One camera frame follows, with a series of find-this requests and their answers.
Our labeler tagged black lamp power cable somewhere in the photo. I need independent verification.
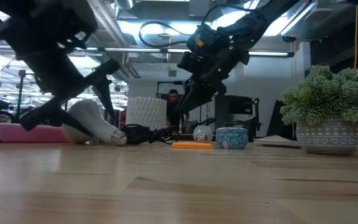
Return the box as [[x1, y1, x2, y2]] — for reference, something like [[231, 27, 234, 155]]
[[121, 123, 180, 146]]

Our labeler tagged bright ceiling light panel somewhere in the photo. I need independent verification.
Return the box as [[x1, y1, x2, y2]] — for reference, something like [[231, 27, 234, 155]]
[[261, 0, 318, 37]]

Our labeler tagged person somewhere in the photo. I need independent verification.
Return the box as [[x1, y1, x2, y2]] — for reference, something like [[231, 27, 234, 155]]
[[165, 89, 186, 131]]

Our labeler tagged orange sticky note pad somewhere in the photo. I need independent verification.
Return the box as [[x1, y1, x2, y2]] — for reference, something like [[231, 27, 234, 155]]
[[171, 141, 213, 150]]

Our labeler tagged linear ceiling light fixture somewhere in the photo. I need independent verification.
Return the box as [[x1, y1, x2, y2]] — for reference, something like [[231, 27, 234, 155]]
[[0, 44, 295, 58]]

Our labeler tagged green succulent in patterned pot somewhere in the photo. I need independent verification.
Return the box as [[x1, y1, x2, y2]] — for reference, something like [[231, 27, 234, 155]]
[[280, 64, 358, 156]]

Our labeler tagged black monitor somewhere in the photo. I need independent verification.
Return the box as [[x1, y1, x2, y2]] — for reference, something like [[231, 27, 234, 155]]
[[214, 95, 262, 138]]

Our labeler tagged black background rig frame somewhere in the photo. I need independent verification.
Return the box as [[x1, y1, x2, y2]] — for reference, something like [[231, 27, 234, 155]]
[[156, 80, 186, 100], [14, 69, 27, 123]]

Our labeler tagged white ribbed mug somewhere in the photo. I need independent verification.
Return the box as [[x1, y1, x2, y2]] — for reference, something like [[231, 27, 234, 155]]
[[126, 96, 167, 131]]

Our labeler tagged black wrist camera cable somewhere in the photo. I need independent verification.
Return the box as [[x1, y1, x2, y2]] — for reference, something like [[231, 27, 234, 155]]
[[138, 2, 254, 49]]

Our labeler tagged black leaning panel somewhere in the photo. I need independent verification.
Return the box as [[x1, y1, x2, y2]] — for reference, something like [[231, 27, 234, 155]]
[[265, 99, 295, 139]]

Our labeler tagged small white light bulb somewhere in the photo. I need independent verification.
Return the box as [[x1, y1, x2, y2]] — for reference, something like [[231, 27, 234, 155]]
[[193, 124, 214, 143]]

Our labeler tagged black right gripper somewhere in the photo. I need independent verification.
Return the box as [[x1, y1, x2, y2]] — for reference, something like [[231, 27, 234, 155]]
[[176, 23, 250, 114]]

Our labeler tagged yellow cable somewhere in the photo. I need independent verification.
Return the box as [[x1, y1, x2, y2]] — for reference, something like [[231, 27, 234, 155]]
[[351, 4, 358, 69]]

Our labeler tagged pink case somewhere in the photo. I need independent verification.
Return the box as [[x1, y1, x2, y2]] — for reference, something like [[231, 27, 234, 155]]
[[0, 122, 71, 143]]

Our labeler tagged blue patterned bowl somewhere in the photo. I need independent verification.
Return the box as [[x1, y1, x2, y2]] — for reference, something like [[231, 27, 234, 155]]
[[215, 127, 249, 149]]

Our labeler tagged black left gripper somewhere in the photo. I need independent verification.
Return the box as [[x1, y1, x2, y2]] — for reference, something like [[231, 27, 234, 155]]
[[0, 18, 121, 138]]

